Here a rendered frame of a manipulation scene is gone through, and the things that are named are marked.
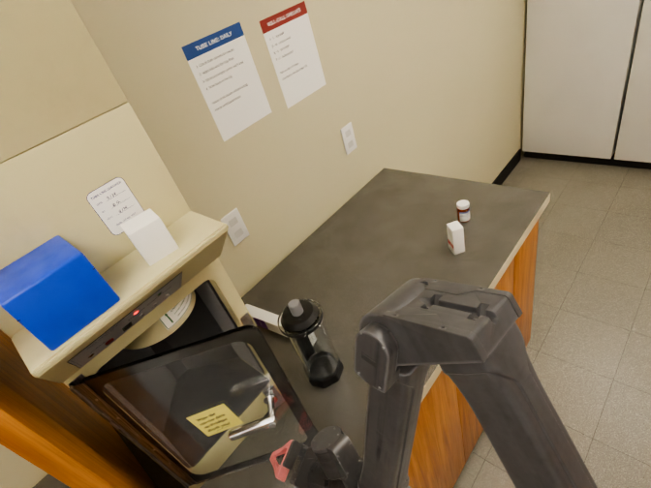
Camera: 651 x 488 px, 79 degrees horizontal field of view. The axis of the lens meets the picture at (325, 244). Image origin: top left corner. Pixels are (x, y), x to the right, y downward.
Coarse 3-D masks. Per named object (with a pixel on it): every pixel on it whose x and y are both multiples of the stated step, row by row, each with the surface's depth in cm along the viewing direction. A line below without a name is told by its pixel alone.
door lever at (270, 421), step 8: (264, 400) 72; (272, 400) 72; (272, 408) 71; (272, 416) 69; (248, 424) 70; (256, 424) 69; (264, 424) 69; (272, 424) 68; (232, 432) 69; (240, 432) 69; (248, 432) 69; (232, 440) 70
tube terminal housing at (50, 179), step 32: (96, 128) 57; (128, 128) 60; (32, 160) 53; (64, 160) 55; (96, 160) 58; (128, 160) 62; (160, 160) 65; (0, 192) 51; (32, 192) 53; (64, 192) 56; (160, 192) 66; (0, 224) 52; (32, 224) 54; (64, 224) 57; (96, 224) 60; (0, 256) 53; (96, 256) 61; (192, 288) 76; (224, 288) 81; (0, 320) 54
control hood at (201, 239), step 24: (192, 216) 69; (192, 240) 63; (216, 240) 64; (120, 264) 63; (144, 264) 61; (168, 264) 59; (192, 264) 64; (120, 288) 58; (144, 288) 57; (120, 312) 55; (24, 336) 55; (96, 336) 55; (24, 360) 51; (48, 360) 50
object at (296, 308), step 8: (288, 304) 90; (296, 304) 89; (304, 304) 92; (312, 304) 92; (288, 312) 92; (296, 312) 89; (304, 312) 90; (312, 312) 90; (288, 320) 90; (296, 320) 89; (304, 320) 88; (312, 320) 89; (288, 328) 89; (296, 328) 88; (304, 328) 88
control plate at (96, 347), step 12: (180, 276) 64; (168, 288) 64; (156, 300) 64; (132, 312) 58; (144, 312) 64; (120, 324) 59; (108, 336) 59; (84, 348) 54; (96, 348) 59; (72, 360) 54; (84, 360) 59
